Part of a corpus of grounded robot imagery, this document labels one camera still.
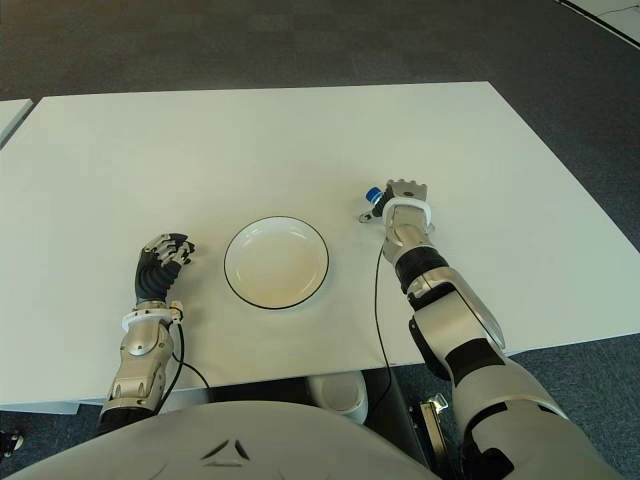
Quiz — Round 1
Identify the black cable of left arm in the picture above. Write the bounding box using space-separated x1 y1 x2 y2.
149 317 214 416

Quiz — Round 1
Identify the black caster wheel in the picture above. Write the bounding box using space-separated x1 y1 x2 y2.
0 427 26 459

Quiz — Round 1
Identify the grey robot torso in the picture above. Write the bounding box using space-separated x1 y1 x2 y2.
0 399 451 480

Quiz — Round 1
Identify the water bottle blue cap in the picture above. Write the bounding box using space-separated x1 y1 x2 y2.
363 185 389 214

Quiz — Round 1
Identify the white left wrist camera ring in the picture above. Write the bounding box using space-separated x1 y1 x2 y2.
122 305 183 331

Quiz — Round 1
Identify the metal bracket under table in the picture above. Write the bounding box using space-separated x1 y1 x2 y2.
408 392 451 480

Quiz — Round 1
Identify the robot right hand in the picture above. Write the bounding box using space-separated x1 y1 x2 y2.
357 178 430 224

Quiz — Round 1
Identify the white plate black rim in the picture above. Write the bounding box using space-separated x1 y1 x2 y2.
223 215 331 309

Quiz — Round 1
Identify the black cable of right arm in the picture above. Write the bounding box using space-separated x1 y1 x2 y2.
367 239 396 431

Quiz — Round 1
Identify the white right wrist camera ring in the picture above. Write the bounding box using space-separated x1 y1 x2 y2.
382 197 434 231

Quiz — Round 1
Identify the neighbouring white table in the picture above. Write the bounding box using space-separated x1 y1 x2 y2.
0 98 35 149

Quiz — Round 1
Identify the white wrist camera ring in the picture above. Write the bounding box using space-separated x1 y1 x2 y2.
122 305 183 331
382 197 434 231

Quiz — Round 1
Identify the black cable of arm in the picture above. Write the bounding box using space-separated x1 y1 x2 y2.
149 317 214 416
367 239 396 431

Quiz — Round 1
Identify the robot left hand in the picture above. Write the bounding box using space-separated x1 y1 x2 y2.
134 232 197 306

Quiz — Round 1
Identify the white waste bin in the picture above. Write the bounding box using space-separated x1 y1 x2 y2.
305 372 370 426

